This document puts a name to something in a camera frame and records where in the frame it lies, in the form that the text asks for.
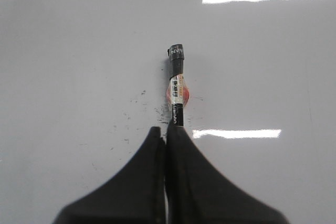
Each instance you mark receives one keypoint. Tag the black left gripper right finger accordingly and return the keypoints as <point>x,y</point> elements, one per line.
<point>198,193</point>

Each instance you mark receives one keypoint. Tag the black whiteboard marker with label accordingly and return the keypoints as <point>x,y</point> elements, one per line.
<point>177,93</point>

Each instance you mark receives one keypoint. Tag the white whiteboard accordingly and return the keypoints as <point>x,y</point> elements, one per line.
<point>82,82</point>

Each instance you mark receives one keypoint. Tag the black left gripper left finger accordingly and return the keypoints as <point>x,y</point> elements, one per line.
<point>133,195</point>

